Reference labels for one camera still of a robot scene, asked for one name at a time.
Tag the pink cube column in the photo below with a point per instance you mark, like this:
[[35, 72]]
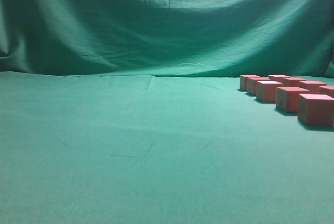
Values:
[[287, 98], [252, 84], [278, 78], [244, 81], [266, 90], [327, 90], [315, 110], [292, 81], [311, 85]]

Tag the green cloth backdrop and cover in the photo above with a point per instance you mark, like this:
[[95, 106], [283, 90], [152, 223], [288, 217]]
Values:
[[129, 111]]

